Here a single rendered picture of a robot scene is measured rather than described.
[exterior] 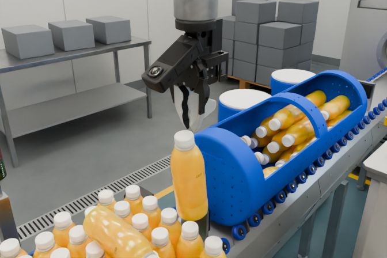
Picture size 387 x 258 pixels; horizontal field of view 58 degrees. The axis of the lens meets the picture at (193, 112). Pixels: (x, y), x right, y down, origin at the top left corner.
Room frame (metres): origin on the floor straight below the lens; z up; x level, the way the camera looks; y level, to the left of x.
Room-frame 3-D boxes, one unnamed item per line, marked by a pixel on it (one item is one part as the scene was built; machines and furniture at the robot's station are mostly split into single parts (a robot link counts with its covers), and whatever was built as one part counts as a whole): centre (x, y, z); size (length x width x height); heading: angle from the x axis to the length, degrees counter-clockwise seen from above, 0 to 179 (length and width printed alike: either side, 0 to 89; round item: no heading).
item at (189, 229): (0.64, 0.01, 1.09); 0.04 x 0.04 x 0.02
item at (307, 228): (1.61, -0.67, 0.31); 0.06 x 0.06 x 0.63; 47
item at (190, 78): (0.62, -0.01, 1.52); 0.09 x 0.08 x 0.12; 135
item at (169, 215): (0.69, 0.06, 1.09); 0.04 x 0.04 x 0.02
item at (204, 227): (0.80, -0.01, 0.99); 0.10 x 0.02 x 0.12; 47
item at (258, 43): (4.98, -0.98, 0.59); 1.20 x 0.80 x 1.19; 45
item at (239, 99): (1.65, -0.27, 1.03); 0.28 x 0.28 x 0.01
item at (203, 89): (0.59, -0.01, 1.46); 0.05 x 0.02 x 0.09; 45
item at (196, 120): (0.61, -0.02, 1.41); 0.06 x 0.03 x 0.09; 135
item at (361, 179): (2.33, -1.34, 0.31); 0.06 x 0.06 x 0.63; 47
